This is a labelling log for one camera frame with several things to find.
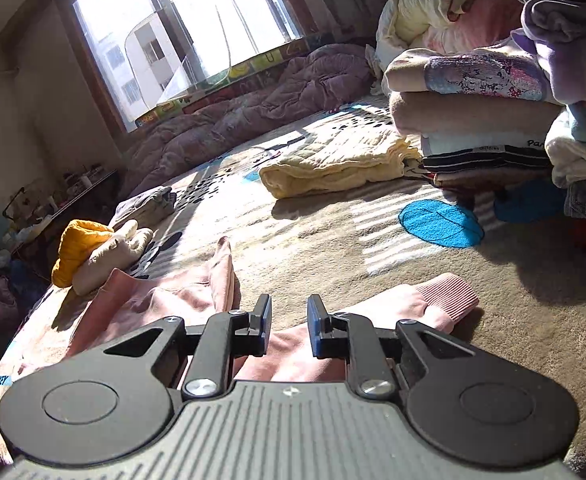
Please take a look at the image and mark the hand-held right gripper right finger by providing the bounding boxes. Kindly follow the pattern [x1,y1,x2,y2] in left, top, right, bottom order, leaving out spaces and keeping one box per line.
[307,294,478,401]

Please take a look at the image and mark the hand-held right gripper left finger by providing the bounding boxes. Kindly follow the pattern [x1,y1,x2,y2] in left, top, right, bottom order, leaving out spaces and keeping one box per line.
[70,294,274,402]

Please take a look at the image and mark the pink pants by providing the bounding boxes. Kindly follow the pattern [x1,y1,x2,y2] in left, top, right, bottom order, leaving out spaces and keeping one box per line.
[18,237,481,396]

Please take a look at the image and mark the stack of folded clothes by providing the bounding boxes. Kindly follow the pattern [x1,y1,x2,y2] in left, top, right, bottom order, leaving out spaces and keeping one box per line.
[383,0,586,233]

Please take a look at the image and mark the printed cartoon blanket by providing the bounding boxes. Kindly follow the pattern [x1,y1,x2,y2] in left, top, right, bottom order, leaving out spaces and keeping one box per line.
[0,92,586,466]

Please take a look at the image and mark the grey folded garment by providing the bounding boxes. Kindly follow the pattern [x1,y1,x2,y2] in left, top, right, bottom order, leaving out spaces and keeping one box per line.
[110,186,177,228]

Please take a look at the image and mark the pale yellow folded blanket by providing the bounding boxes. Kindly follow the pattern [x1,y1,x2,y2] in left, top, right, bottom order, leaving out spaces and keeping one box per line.
[259,125,421,200]

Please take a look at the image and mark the beige folded garment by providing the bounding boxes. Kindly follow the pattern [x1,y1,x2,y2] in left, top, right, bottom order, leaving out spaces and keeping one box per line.
[72,220,154,295]

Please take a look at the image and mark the yellow towel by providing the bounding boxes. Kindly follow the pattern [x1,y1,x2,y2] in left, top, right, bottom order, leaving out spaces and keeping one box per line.
[52,220,115,288]

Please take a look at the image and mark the purple quilt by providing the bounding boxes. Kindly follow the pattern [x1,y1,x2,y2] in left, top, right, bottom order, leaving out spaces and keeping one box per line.
[120,44,374,196]

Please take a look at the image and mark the cluttered side table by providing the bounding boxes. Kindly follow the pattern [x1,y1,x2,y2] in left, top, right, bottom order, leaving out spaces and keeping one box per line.
[0,162,121,261]

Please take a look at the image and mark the window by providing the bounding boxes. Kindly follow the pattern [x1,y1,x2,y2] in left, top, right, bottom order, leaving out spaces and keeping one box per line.
[70,0,306,133]

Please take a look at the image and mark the cream crumpled duvet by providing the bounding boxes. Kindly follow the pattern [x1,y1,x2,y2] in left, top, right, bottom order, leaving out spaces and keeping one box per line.
[368,0,528,96]

